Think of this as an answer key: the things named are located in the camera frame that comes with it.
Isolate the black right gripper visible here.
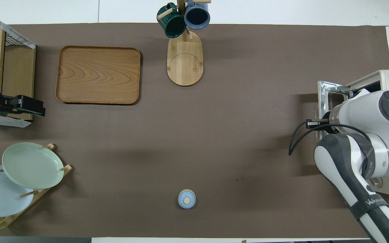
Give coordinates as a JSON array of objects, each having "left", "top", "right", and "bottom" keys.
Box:
[{"left": 317, "top": 121, "right": 338, "bottom": 135}]

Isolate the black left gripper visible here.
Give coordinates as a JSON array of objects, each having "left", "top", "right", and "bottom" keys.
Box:
[{"left": 0, "top": 96, "right": 46, "bottom": 117}]

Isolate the toaster oven glass door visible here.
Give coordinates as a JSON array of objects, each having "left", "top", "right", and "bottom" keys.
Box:
[{"left": 317, "top": 80, "right": 354, "bottom": 143}]

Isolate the wooden two-tier shelf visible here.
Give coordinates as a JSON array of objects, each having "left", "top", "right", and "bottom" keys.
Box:
[{"left": 0, "top": 25, "right": 36, "bottom": 128}]

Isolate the light green plate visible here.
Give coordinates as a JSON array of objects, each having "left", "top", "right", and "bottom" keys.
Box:
[{"left": 2, "top": 142, "right": 64, "bottom": 190}]

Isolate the rectangular wooden tray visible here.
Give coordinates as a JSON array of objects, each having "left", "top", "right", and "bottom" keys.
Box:
[{"left": 55, "top": 46, "right": 141, "bottom": 105}]

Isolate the wooden plate rack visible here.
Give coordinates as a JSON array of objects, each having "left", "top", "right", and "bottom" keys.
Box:
[{"left": 0, "top": 143, "right": 73, "bottom": 232}]

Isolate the large brown table mat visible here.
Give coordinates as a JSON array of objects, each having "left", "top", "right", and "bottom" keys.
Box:
[{"left": 0, "top": 23, "right": 389, "bottom": 238}]

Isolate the wooden mug tree stand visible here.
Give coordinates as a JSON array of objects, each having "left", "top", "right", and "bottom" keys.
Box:
[{"left": 157, "top": 0, "right": 212, "bottom": 87}]

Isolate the dark green mug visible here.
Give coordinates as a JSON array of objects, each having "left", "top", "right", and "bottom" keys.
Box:
[{"left": 157, "top": 3, "right": 187, "bottom": 38}]

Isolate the blue mug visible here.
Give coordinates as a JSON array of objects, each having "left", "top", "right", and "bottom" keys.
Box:
[{"left": 184, "top": 0, "right": 211, "bottom": 30}]

